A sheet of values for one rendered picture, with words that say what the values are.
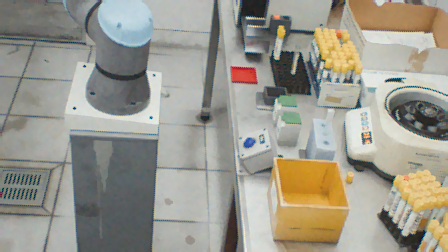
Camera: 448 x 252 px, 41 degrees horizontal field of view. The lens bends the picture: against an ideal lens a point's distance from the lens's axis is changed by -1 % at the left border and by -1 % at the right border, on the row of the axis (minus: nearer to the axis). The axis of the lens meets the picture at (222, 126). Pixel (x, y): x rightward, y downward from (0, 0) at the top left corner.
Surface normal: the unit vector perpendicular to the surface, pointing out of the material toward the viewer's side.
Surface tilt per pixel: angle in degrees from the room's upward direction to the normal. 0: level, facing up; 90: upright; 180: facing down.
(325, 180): 90
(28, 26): 90
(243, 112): 0
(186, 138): 0
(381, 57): 91
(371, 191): 0
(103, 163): 90
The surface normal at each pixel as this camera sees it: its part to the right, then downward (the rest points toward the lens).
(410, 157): -0.11, 0.61
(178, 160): 0.11, -0.78
